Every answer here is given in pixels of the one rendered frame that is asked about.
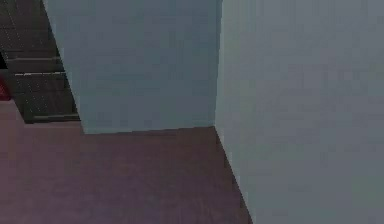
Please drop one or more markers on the dark brown chest of drawers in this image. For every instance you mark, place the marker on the dark brown chest of drawers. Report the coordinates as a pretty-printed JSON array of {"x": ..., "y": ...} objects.
[{"x": 36, "y": 86}]

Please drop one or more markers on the red cloth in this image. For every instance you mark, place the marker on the red cloth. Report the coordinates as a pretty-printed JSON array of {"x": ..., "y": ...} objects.
[{"x": 3, "y": 89}]

